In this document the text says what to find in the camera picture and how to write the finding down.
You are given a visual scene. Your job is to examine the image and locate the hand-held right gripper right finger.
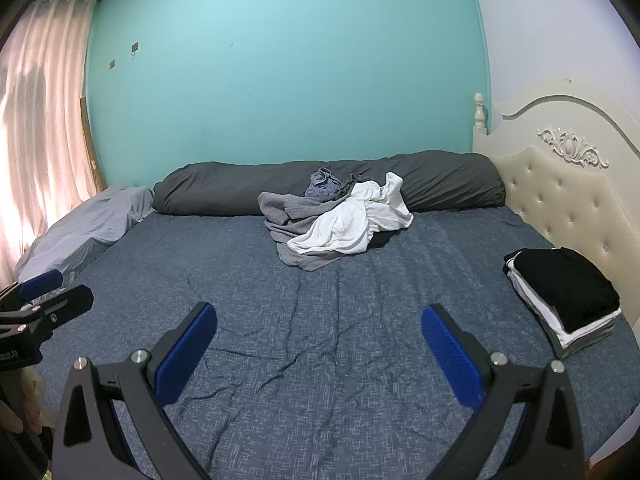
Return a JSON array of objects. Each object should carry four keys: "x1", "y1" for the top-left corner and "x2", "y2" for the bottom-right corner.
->
[{"x1": 421, "y1": 304, "x2": 586, "y2": 480}]

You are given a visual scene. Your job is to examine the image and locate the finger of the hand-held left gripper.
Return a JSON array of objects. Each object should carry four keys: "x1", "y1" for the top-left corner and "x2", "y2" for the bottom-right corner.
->
[
  {"x1": 0, "y1": 269, "x2": 65, "y2": 307},
  {"x1": 0, "y1": 284, "x2": 95, "y2": 347}
]

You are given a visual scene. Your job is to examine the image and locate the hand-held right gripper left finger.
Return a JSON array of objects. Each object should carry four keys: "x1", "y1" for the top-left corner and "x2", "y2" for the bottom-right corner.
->
[{"x1": 52, "y1": 301, "x2": 218, "y2": 480}]

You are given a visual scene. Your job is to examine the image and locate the white long-sleeve shirt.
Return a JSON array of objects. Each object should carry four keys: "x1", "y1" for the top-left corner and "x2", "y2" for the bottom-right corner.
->
[{"x1": 287, "y1": 171, "x2": 415, "y2": 256}]

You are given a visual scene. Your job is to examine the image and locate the person's left hand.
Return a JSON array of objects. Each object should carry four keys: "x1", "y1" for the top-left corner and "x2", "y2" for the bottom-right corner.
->
[{"x1": 0, "y1": 375, "x2": 47, "y2": 436}]

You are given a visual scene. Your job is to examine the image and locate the light grey blanket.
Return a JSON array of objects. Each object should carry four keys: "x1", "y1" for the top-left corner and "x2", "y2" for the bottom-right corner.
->
[{"x1": 15, "y1": 184, "x2": 156, "y2": 286}]

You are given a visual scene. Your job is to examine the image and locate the grey folded garment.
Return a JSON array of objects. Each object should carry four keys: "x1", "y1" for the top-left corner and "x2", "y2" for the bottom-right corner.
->
[{"x1": 545, "y1": 310, "x2": 623, "y2": 360}]

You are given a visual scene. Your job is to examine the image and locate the pink curtain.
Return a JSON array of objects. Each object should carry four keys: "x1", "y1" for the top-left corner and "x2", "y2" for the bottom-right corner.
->
[{"x1": 0, "y1": 0, "x2": 103, "y2": 286}]

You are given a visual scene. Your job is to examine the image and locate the dark grey rolled duvet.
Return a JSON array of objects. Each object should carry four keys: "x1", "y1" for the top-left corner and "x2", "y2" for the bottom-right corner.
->
[{"x1": 152, "y1": 150, "x2": 506, "y2": 216}]

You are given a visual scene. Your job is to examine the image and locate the grey knit sweater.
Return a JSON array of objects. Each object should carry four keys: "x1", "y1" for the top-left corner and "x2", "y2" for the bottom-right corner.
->
[{"x1": 257, "y1": 191, "x2": 361, "y2": 272}]

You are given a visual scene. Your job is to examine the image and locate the cream tufted headboard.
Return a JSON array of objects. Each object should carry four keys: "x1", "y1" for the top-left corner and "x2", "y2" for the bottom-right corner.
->
[{"x1": 472, "y1": 77, "x2": 640, "y2": 351}]

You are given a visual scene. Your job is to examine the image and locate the blue-grey shorts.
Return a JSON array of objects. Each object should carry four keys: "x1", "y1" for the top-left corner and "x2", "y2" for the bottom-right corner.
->
[{"x1": 305, "y1": 167, "x2": 351, "y2": 201}]

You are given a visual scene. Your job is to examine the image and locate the wooden window frame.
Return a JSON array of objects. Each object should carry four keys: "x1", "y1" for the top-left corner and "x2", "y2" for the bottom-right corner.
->
[{"x1": 80, "y1": 95, "x2": 108, "y2": 191}]

